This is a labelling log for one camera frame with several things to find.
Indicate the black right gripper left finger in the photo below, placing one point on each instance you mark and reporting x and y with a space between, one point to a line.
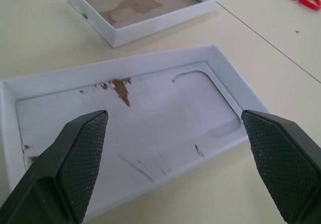
62 173

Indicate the white phone box base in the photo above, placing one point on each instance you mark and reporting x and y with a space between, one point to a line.
140 8

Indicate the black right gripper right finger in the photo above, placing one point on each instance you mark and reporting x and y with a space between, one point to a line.
283 158

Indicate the white box lid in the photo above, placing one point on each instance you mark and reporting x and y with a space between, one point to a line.
150 123

